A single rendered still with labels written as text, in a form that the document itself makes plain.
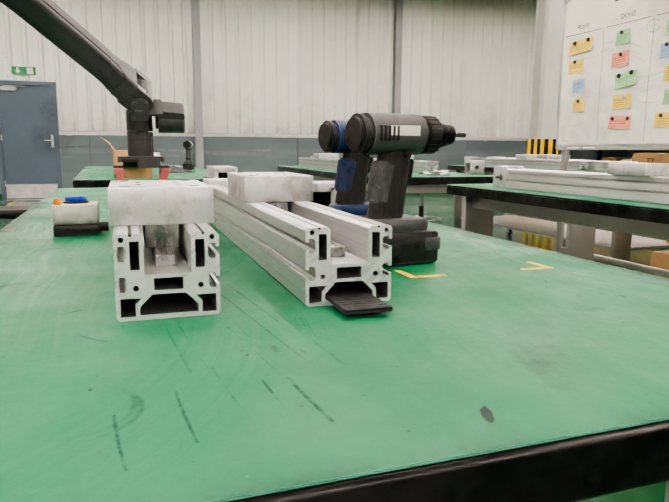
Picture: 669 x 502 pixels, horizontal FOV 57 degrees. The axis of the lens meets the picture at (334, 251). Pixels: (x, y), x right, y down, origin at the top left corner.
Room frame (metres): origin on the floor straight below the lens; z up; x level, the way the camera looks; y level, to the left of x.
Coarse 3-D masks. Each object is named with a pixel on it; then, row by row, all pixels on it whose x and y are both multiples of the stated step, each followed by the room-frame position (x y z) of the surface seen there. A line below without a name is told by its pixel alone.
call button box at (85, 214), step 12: (72, 204) 1.16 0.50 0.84; (84, 204) 1.16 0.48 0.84; (96, 204) 1.17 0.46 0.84; (60, 216) 1.15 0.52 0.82; (72, 216) 1.15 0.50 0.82; (84, 216) 1.16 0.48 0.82; (96, 216) 1.17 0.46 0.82; (60, 228) 1.15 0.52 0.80; (72, 228) 1.15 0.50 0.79; (84, 228) 1.16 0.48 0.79; (96, 228) 1.17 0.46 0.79; (108, 228) 1.21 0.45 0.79
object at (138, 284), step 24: (120, 240) 0.59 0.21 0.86; (192, 240) 0.60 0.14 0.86; (216, 240) 0.61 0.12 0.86; (120, 264) 0.58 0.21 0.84; (144, 264) 0.64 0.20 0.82; (168, 264) 0.63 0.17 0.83; (192, 264) 0.60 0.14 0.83; (216, 264) 0.61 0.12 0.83; (120, 288) 0.60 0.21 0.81; (144, 288) 0.59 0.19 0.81; (168, 288) 0.60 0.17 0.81; (192, 288) 0.60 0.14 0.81; (216, 288) 0.61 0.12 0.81; (120, 312) 0.58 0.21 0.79; (144, 312) 0.59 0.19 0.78; (168, 312) 0.59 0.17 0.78; (192, 312) 0.60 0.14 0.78; (216, 312) 0.61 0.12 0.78
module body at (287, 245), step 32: (224, 192) 1.17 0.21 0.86; (224, 224) 1.17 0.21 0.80; (256, 224) 0.88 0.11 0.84; (288, 224) 0.71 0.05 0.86; (320, 224) 0.67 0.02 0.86; (352, 224) 0.71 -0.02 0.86; (384, 224) 0.67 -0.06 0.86; (256, 256) 0.88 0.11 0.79; (288, 256) 0.71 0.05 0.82; (320, 256) 0.67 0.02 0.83; (352, 256) 0.70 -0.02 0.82; (384, 256) 0.67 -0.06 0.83; (288, 288) 0.71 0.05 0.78; (320, 288) 0.65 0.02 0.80; (384, 288) 0.68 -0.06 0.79
